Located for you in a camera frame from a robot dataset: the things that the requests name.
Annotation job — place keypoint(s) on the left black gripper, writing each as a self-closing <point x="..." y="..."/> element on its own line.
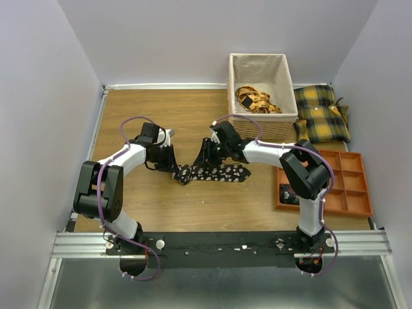
<point x="170" y="165"/>

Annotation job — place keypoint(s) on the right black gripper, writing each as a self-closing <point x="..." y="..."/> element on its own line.
<point x="205" y="157"/>

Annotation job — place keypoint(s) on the black floral tie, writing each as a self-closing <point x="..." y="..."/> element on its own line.
<point x="221" y="173"/>

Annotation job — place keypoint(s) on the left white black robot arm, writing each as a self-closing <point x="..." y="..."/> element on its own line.
<point x="100" y="188"/>

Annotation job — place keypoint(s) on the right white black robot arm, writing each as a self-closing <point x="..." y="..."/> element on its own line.
<point x="308" y="173"/>

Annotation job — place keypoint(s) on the orange patterned tie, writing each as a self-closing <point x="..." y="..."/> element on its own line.
<point x="255" y="101"/>

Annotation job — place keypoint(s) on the rolled dark floral tie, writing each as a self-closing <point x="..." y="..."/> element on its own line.
<point x="287" y="195"/>

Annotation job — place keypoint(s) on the wicker basket with liner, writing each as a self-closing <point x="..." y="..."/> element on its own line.
<point x="268" y="72"/>

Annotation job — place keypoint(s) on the yellow plaid shirt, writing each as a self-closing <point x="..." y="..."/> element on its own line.
<point x="321" y="117"/>

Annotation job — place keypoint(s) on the orange compartment tray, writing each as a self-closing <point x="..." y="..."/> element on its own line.
<point x="349" y="196"/>

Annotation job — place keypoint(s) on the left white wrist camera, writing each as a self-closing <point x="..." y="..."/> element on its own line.
<point x="164" y="137"/>

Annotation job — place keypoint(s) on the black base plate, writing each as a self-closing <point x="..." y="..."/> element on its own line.
<point x="280" y="249"/>

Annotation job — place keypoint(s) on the aluminium frame rail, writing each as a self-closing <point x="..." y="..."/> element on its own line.
<point x="350" y="242"/>

